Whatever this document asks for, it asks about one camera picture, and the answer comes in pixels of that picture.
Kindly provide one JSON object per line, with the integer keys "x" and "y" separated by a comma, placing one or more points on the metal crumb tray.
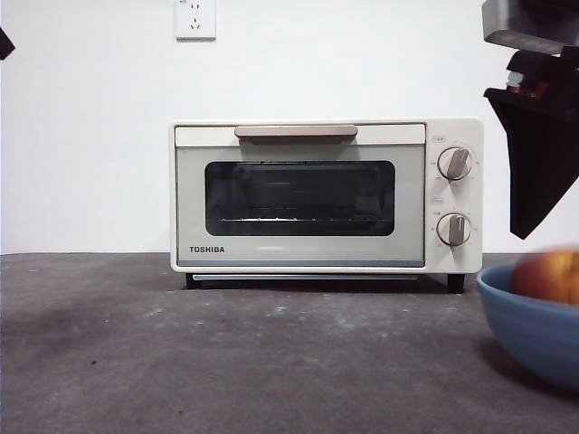
{"x": 271, "y": 276}

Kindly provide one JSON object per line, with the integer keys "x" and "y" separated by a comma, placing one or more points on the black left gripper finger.
{"x": 5, "y": 45}

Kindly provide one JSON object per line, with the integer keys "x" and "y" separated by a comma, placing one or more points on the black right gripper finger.
{"x": 538, "y": 158}

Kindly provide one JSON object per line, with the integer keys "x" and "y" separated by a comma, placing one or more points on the white wall socket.
{"x": 196, "y": 20}

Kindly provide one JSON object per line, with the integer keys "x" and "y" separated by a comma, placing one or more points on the blue ribbed bowl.
{"x": 534, "y": 334}

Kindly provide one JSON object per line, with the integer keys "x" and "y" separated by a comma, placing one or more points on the red yellow apple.
{"x": 549, "y": 276}

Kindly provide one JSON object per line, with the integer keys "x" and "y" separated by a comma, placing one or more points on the black oven foot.
{"x": 190, "y": 281}
{"x": 456, "y": 283}

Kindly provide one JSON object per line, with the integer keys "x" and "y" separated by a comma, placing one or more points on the cream Toshiba toaster oven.
{"x": 452, "y": 131}

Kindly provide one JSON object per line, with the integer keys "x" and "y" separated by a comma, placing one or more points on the large beige oven knob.
{"x": 456, "y": 163}

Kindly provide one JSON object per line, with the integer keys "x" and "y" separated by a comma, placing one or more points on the small beige oven knob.
{"x": 453, "y": 229}

